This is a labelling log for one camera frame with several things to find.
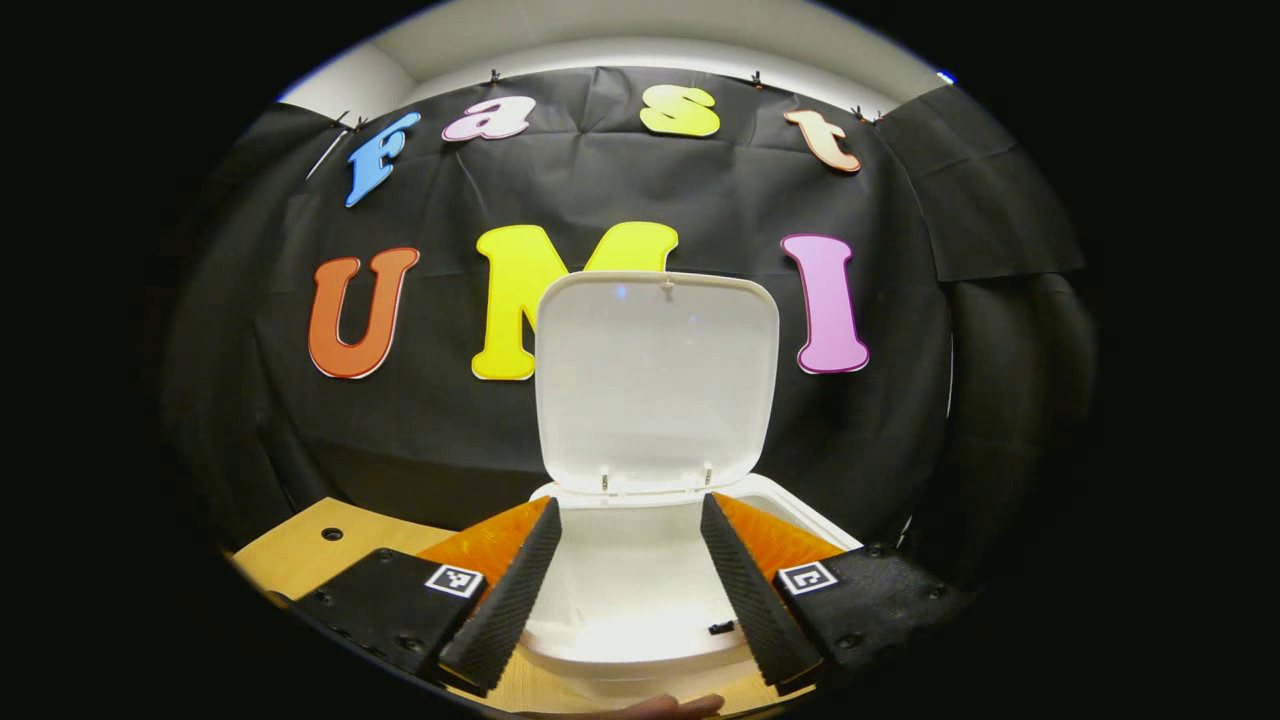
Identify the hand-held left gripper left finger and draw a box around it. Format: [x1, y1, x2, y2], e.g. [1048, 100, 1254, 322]
[290, 495, 563, 698]

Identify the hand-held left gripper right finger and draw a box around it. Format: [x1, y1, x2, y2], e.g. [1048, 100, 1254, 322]
[698, 492, 976, 691]

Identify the white desktop garbage bin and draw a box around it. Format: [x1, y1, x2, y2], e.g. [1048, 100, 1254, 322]
[520, 270, 863, 701]

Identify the wooden desktop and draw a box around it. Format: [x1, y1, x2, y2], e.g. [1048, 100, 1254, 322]
[228, 497, 831, 717]

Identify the black backdrop cloth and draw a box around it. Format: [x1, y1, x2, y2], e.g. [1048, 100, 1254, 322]
[160, 65, 1101, 581]

